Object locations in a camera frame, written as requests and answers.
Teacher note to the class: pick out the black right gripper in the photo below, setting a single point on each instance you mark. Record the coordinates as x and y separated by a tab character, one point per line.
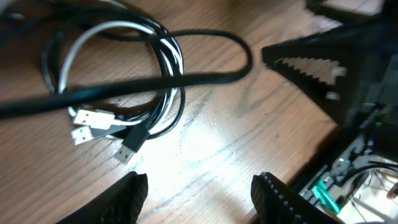
366	49

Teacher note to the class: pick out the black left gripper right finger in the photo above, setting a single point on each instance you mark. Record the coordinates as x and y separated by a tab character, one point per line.
276	203

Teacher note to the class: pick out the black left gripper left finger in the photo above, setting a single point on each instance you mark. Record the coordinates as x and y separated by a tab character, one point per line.
120	203

